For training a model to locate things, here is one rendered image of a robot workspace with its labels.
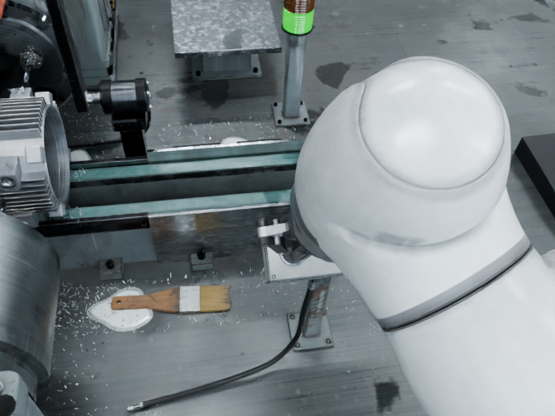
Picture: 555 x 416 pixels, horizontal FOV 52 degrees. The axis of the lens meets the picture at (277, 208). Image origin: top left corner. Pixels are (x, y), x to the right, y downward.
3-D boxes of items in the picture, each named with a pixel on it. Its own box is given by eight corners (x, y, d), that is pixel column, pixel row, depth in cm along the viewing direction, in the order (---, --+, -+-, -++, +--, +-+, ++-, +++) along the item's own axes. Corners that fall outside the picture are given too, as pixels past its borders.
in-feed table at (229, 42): (178, 95, 134) (174, 53, 125) (174, 30, 151) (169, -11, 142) (279, 89, 138) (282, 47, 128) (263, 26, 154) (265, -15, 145)
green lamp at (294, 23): (284, 35, 112) (286, 15, 108) (280, 19, 116) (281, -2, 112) (315, 35, 113) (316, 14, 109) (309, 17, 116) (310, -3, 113)
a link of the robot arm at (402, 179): (257, 170, 41) (354, 330, 39) (283, 80, 26) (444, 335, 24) (379, 101, 43) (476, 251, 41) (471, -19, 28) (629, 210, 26)
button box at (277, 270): (265, 285, 78) (269, 281, 73) (259, 234, 79) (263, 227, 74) (386, 271, 80) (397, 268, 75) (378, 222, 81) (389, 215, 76)
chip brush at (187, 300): (110, 317, 96) (109, 314, 96) (113, 291, 99) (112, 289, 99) (231, 311, 98) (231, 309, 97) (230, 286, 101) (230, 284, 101)
